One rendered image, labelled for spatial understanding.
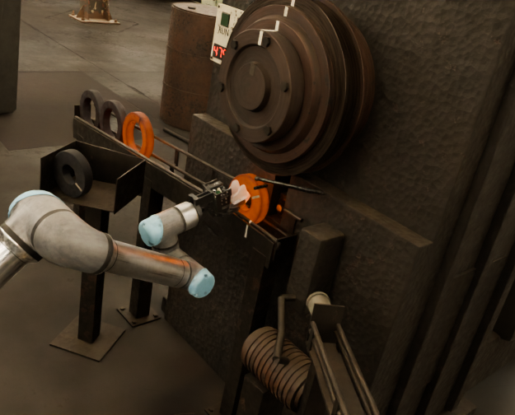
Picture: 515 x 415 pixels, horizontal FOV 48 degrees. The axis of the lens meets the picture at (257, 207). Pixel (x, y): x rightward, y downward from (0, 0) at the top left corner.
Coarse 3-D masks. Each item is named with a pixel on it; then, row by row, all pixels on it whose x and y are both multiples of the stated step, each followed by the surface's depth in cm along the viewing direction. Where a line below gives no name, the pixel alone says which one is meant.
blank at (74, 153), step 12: (60, 156) 183; (72, 156) 180; (84, 156) 181; (60, 168) 185; (84, 168) 179; (60, 180) 187; (72, 180) 187; (84, 180) 180; (72, 192) 185; (84, 192) 183
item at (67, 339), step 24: (72, 144) 195; (48, 168) 185; (72, 168) 200; (96, 168) 199; (120, 168) 197; (144, 168) 194; (96, 192) 192; (120, 192) 180; (96, 216) 191; (96, 288) 203; (96, 312) 209; (72, 336) 214; (96, 336) 216; (120, 336) 220; (96, 360) 206
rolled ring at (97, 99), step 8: (88, 96) 238; (96, 96) 235; (80, 104) 245; (88, 104) 245; (96, 104) 234; (80, 112) 247; (88, 112) 246; (96, 112) 235; (88, 120) 246; (96, 120) 236
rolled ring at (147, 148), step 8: (136, 112) 213; (128, 120) 217; (136, 120) 213; (144, 120) 210; (128, 128) 220; (144, 128) 209; (128, 136) 221; (144, 136) 210; (152, 136) 211; (128, 144) 220; (144, 144) 211; (152, 144) 212; (144, 152) 212
